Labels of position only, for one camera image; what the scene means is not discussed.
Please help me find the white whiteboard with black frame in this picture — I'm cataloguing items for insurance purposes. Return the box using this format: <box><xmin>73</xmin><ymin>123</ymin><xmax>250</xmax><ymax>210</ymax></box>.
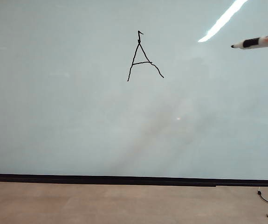
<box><xmin>0</xmin><ymin>0</ymin><xmax>268</xmax><ymax>187</ymax></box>

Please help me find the black table edge rail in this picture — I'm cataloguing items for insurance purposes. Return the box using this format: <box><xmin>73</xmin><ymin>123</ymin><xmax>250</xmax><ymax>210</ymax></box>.
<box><xmin>0</xmin><ymin>178</ymin><xmax>217</xmax><ymax>188</ymax></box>

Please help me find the white and black marker pen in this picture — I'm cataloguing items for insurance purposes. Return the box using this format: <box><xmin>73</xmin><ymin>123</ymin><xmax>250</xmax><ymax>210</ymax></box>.
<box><xmin>230</xmin><ymin>33</ymin><xmax>268</xmax><ymax>50</ymax></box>

